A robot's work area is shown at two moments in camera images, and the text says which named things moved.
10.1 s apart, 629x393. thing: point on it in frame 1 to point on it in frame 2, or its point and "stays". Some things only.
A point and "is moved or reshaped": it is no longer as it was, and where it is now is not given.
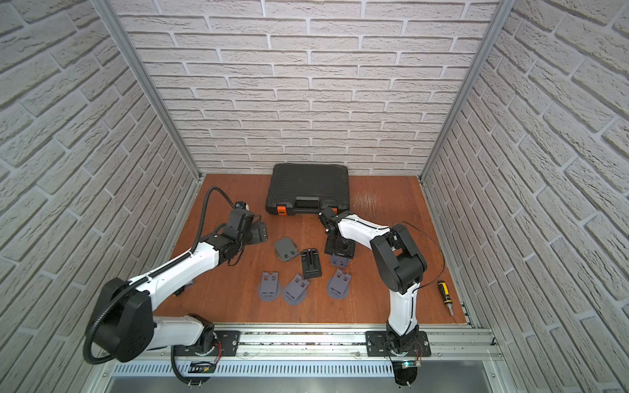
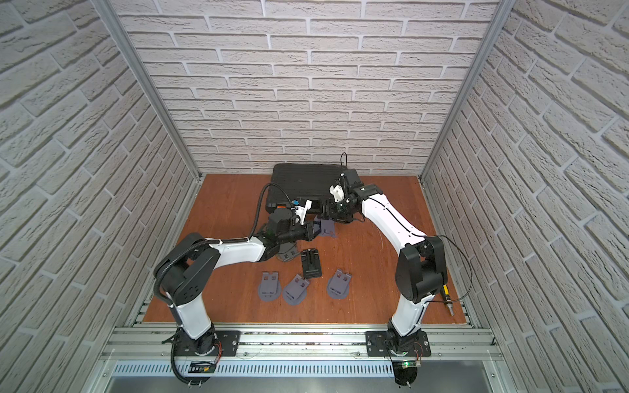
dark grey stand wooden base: [285, 249] stays
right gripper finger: [350, 250] to [330, 217]
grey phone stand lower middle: [296, 291] stays
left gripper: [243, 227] to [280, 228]
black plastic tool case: [296, 188] stays
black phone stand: [311, 263] stays
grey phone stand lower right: [338, 285] stays
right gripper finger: [333, 247] to [328, 209]
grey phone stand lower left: [269, 286] stays
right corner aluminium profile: [487, 40] stays
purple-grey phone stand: [340, 262] is moved or reshaped
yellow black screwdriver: [445, 294] stays
